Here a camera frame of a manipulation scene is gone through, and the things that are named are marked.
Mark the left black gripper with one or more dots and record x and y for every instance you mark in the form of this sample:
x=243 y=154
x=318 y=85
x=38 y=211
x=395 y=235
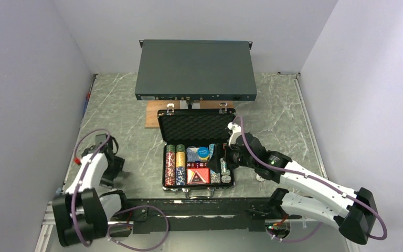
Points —
x=118 y=165

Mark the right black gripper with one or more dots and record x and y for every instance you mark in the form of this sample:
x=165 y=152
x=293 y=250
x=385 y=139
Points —
x=219 y=152

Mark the blue dealer button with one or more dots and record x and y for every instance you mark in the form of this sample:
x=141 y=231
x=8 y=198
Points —
x=203 y=153

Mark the white poker chip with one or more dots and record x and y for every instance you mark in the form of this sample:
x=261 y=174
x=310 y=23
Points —
x=259 y=178
x=226 y=179

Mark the red triangle card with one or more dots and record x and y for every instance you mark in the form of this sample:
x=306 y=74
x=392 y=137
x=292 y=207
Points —
x=196 y=178

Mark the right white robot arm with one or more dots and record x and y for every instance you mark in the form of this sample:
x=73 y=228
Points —
x=352 y=212

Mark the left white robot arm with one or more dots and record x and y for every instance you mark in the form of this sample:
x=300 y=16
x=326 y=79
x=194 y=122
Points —
x=81 y=214

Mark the light blue chip column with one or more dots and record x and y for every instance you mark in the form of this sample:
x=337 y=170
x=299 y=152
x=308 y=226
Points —
x=214 y=176

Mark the blue playing card deck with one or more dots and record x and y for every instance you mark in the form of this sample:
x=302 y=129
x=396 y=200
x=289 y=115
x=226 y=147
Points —
x=191 y=155

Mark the red dice row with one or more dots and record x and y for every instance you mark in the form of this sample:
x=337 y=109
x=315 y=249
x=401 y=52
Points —
x=195 y=165

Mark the black poker chip case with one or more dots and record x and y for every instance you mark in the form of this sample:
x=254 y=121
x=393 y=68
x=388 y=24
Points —
x=195 y=127

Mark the green yellow blue chip column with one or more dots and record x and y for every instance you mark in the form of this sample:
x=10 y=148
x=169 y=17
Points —
x=180 y=164

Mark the red green chip column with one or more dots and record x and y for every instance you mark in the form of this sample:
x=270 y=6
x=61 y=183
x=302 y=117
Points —
x=170 y=165

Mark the wooden board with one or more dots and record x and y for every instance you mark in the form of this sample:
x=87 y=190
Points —
x=151 y=121

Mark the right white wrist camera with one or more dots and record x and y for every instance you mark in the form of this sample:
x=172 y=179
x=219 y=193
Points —
x=236 y=132

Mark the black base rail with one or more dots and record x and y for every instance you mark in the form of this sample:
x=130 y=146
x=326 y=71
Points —
x=159 y=214

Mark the dark rack-mount server unit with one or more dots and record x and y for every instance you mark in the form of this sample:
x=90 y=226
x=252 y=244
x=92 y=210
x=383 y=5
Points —
x=195 y=70

